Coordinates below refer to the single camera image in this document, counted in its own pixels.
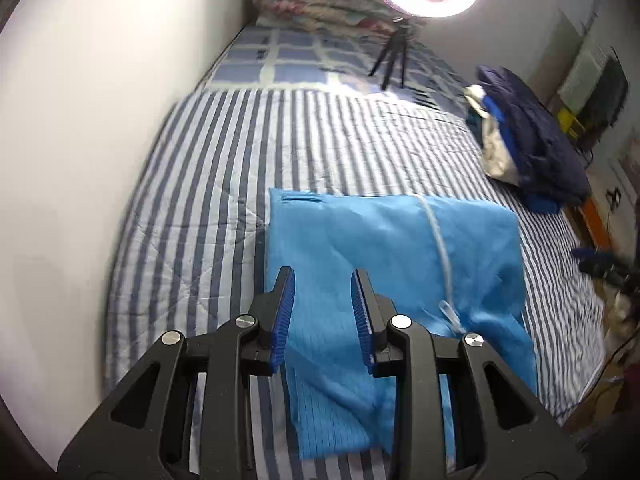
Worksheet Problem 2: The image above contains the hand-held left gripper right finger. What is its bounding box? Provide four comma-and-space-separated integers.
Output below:
350, 267, 588, 480

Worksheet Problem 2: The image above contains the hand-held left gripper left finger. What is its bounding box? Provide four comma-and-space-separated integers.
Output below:
57, 266, 296, 480

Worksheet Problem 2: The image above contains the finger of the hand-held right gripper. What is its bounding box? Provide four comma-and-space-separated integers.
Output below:
571, 246, 609, 275

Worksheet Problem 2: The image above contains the light blue jacket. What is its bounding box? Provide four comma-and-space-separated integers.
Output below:
267, 187, 538, 461

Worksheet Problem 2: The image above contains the orange box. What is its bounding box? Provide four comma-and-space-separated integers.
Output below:
577, 195, 616, 252

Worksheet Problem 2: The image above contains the navy puffer jacket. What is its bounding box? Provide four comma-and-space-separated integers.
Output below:
475, 65, 593, 206

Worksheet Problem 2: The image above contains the yellow box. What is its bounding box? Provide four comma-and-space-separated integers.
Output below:
557, 110, 583, 138

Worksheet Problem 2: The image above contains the white cloth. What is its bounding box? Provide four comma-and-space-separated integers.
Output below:
462, 85, 521, 183

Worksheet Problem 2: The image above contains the folded dark blue garment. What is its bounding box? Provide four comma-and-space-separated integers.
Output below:
482, 97, 562, 213

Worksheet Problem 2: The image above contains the dark green hanging garment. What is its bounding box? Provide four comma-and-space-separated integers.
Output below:
580, 55, 630, 128

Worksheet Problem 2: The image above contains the blue white striped blanket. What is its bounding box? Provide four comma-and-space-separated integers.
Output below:
102, 87, 621, 480

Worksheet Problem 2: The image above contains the black tripod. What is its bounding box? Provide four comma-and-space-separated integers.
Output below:
367, 16, 416, 91

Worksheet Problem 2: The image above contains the blue checked bed sheet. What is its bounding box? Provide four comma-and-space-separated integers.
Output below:
202, 25, 473, 117

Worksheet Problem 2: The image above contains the folded floral quilt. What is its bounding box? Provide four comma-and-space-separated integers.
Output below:
252, 0, 401, 37

